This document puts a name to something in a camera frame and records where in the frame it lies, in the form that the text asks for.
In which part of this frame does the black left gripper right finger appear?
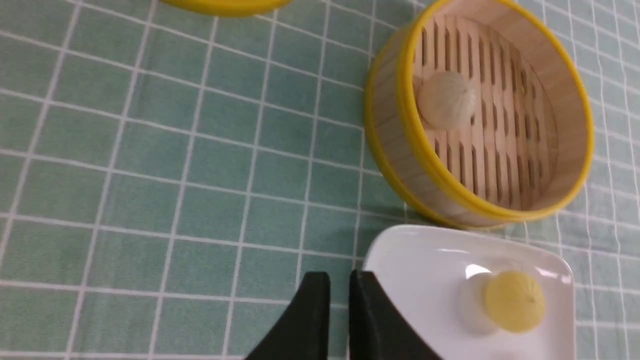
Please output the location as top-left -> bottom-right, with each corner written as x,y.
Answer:
349,269 -> 441,360

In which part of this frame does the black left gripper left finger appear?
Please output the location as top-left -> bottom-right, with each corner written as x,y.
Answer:
246,271 -> 330,360

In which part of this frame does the yellow steamed bun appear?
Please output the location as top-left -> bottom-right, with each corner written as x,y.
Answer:
482,270 -> 546,333

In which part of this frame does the pale white steamed bun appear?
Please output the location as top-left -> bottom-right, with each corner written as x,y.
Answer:
415,71 -> 479,131

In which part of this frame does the white square plate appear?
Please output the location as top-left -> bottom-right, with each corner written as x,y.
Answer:
362,225 -> 577,360

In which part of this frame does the beige steamed bun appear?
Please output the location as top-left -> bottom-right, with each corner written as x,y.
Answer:
456,272 -> 499,337

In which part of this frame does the green checkered tablecloth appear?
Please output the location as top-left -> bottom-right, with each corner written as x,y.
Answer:
0,0 -> 640,360

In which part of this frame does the yellow rimmed bamboo steamer basket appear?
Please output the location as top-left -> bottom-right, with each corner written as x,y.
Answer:
363,0 -> 594,229

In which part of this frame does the yellow rimmed bamboo steamer lid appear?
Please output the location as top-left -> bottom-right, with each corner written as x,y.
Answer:
164,0 -> 290,18

